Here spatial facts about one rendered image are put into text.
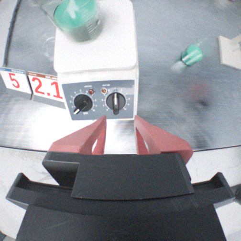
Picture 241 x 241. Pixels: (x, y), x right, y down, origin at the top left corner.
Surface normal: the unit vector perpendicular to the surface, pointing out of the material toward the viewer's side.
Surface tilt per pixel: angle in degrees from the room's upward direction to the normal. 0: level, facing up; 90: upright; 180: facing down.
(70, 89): 30
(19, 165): 0
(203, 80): 0
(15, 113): 0
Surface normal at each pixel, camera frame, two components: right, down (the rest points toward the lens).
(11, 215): 0.01, 0.10
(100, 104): 0.03, 0.58
